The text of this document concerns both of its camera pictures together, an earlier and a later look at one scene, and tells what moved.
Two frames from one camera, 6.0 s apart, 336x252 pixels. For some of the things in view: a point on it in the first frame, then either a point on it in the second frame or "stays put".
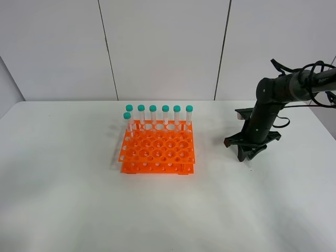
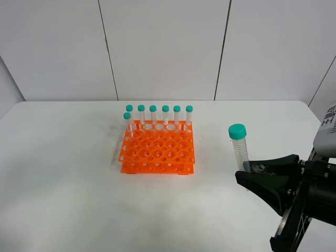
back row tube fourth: [165, 108] stays put
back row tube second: [141, 108] stays put
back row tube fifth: [177, 109] stays put
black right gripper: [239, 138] → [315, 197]
